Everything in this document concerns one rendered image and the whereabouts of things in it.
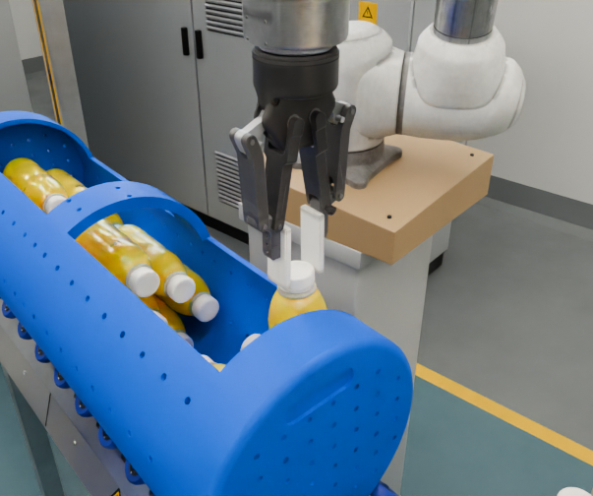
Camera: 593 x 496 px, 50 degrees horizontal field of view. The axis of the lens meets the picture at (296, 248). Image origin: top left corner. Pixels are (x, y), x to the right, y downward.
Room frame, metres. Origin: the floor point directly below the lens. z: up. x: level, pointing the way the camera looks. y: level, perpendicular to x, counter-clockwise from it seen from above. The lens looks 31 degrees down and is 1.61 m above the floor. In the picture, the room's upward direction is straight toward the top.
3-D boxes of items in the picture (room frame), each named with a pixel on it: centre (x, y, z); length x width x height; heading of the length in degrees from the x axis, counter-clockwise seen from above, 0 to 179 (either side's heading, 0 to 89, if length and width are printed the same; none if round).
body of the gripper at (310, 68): (0.56, 0.00, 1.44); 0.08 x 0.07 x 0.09; 130
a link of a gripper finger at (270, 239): (0.53, 0.03, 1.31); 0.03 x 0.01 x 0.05; 130
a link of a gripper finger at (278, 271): (0.54, 0.02, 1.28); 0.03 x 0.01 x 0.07; 40
